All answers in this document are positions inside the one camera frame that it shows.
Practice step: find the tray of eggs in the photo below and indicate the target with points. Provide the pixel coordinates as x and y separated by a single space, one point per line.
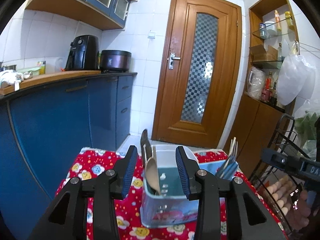
281 192

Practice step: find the beige chopstick left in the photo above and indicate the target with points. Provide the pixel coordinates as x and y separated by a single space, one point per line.
233 147

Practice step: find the beige chopstick long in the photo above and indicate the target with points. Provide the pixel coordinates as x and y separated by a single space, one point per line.
154 156

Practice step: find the blue kitchen base cabinets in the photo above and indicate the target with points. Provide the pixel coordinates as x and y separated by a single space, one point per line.
42 131

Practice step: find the black wire rack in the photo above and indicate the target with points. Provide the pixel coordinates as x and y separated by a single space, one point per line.
264 175

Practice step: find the red smiley flower tablecloth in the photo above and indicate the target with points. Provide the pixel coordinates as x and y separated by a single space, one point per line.
90 163

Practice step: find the dark rice cooker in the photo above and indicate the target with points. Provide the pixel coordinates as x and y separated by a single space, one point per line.
115 60

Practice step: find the silver fork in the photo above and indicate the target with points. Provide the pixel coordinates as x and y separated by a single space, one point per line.
230 166

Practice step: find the wooden door with glass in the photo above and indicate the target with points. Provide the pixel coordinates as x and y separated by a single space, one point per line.
199 71

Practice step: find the blue wall cabinet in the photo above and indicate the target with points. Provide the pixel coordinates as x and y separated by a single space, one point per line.
102 14

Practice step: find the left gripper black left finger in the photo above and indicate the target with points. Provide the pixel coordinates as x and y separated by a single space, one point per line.
66 216

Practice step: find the wooden shelf unit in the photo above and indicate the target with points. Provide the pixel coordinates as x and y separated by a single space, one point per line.
272 33

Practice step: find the black air fryer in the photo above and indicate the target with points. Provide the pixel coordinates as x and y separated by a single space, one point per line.
83 53

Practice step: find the light blue utensil box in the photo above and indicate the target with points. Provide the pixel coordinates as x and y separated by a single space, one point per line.
167 192

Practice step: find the white plastic bag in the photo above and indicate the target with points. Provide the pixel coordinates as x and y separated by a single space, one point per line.
292 76

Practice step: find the person's right hand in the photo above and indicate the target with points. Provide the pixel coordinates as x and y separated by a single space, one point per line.
299 218

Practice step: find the beige wooden spoon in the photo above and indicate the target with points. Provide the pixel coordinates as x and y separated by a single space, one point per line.
151 174

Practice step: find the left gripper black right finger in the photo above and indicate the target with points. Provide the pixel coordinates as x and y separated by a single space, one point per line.
246 215

